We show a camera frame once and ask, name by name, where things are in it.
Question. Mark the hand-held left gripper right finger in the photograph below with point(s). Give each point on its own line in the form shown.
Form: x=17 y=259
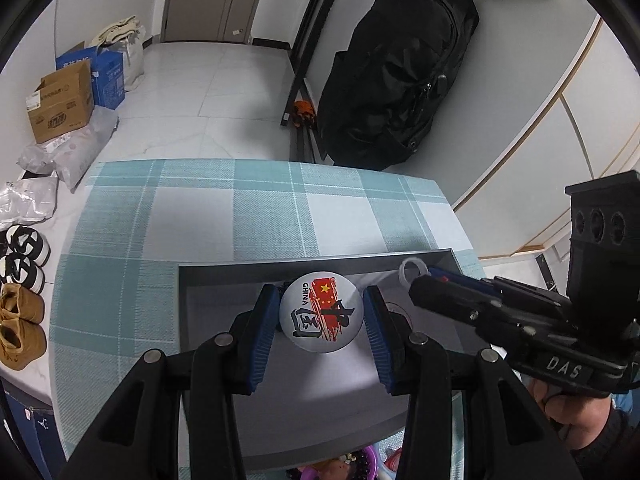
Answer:
x=377 y=340

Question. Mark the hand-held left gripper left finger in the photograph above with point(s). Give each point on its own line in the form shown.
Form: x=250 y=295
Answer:
x=262 y=340

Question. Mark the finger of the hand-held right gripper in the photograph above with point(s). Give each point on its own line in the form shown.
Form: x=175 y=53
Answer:
x=465 y=280
x=445 y=297

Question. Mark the round white printed badge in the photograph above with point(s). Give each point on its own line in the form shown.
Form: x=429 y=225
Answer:
x=317 y=312

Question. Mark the grey rectangular box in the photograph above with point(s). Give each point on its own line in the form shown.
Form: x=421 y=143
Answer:
x=325 y=400

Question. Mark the person's right forearm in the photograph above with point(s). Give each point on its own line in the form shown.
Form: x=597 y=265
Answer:
x=622 y=445

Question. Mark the person's right hand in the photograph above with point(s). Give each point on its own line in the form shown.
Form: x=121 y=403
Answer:
x=575 y=420

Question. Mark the pink red ornament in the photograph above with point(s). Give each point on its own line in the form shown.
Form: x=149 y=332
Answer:
x=393 y=460

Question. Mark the teal checked tablecloth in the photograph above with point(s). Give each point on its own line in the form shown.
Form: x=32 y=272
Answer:
x=200 y=220

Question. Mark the white wardrobe with wood trim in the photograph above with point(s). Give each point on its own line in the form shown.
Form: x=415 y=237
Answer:
x=550 y=135

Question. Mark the black backpack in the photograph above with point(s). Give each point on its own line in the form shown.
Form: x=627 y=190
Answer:
x=400 y=85

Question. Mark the small orange item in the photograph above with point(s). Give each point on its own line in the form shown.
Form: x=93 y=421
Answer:
x=304 y=112

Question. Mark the brown suede shoe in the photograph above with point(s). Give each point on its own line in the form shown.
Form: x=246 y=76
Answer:
x=20 y=302
x=22 y=345

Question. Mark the dark blue box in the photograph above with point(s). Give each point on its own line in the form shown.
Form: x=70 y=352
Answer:
x=30 y=425

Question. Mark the white crumpled plastic bag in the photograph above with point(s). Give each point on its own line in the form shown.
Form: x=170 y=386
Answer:
x=27 y=200

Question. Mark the black metal clothes rack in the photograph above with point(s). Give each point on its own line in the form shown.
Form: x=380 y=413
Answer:
x=300 y=60

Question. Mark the small grey plastic bag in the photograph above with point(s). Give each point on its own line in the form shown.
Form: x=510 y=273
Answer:
x=37 y=157

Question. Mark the white woven sack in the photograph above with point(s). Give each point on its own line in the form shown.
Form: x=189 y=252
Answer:
x=134 y=65

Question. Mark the blue cardboard box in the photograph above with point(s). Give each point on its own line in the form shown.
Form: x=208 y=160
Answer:
x=107 y=75

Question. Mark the brown cardboard box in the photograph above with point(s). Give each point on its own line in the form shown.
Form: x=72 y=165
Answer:
x=60 y=105

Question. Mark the beige cloth bag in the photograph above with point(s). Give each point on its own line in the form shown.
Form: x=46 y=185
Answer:
x=117 y=30

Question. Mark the grey-brown door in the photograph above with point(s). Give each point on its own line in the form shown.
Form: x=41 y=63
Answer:
x=210 y=0

